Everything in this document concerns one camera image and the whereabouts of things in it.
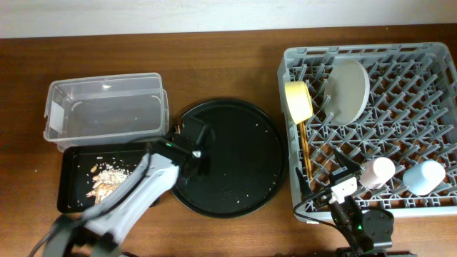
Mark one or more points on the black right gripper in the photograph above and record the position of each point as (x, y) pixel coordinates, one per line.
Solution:
(330, 186)

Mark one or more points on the wooden chopstick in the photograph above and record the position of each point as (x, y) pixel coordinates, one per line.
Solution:
(303, 150)
(307, 150)

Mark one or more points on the pink plastic cup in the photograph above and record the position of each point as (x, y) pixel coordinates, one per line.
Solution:
(375, 173)

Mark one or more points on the yellow bowl with food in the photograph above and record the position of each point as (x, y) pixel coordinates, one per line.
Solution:
(298, 100)

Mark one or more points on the grey round plate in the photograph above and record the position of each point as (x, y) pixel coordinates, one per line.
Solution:
(348, 87)

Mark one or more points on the light blue cup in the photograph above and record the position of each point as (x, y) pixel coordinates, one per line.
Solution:
(424, 177)

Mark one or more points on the gold foil wrapper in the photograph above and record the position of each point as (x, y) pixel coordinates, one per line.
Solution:
(177, 128)

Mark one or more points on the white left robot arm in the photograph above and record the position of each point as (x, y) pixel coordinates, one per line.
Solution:
(104, 226)

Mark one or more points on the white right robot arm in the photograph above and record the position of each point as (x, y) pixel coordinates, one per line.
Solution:
(368, 231)

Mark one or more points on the grey dishwasher rack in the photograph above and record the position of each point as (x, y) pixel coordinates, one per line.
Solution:
(410, 118)

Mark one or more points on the round black tray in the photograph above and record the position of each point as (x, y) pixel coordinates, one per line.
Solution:
(243, 164)

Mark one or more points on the pile of food scraps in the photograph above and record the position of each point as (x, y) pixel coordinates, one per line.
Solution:
(106, 178)

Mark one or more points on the clear plastic bin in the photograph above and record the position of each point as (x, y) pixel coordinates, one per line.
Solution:
(105, 110)

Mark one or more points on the black rectangular tray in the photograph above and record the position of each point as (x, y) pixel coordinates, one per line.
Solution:
(75, 181)

